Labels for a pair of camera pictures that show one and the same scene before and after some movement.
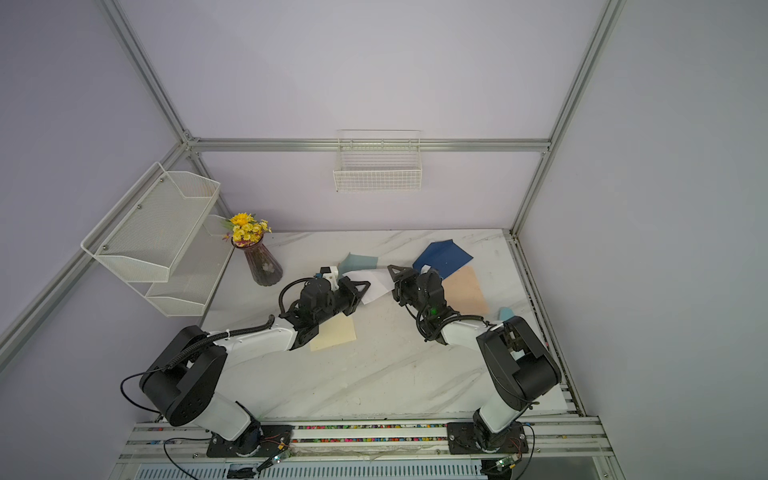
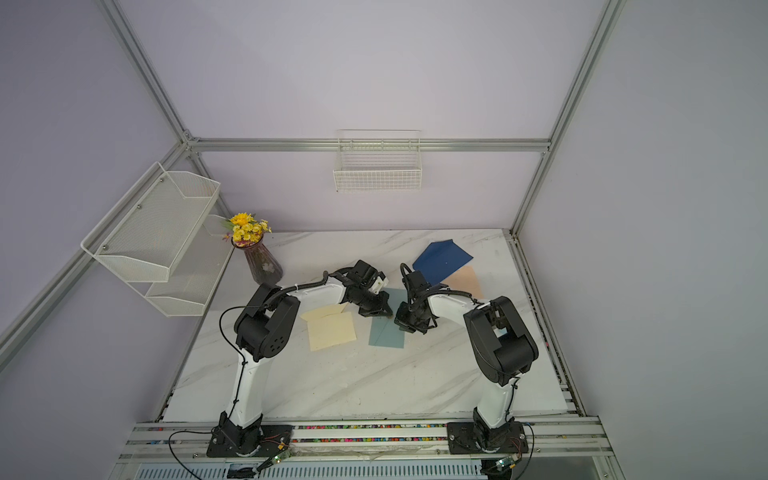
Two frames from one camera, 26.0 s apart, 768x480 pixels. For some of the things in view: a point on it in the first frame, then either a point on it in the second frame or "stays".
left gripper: (353, 285) → (378, 311)
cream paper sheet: (338, 330) stays
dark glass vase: (264, 267) stays
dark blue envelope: (444, 255) stays
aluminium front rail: (556, 439) stays
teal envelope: (355, 262) → (384, 331)
